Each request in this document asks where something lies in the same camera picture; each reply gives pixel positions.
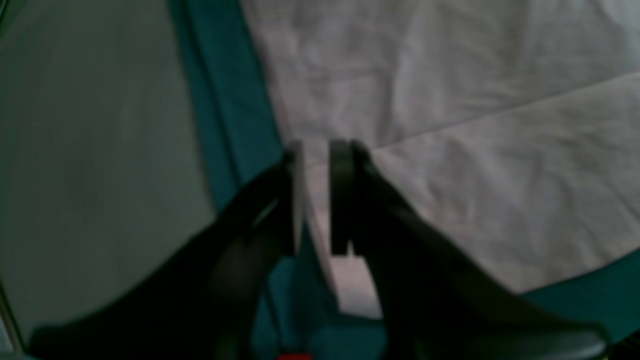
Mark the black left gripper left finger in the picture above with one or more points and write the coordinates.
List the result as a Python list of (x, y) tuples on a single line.
[(202, 302)]

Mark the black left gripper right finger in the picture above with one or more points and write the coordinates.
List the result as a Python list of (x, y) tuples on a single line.
[(437, 304)]

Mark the pink T-shirt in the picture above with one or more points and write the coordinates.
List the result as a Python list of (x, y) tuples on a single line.
[(512, 126)]

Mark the teal table cloth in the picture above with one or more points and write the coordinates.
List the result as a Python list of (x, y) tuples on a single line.
[(240, 137)]

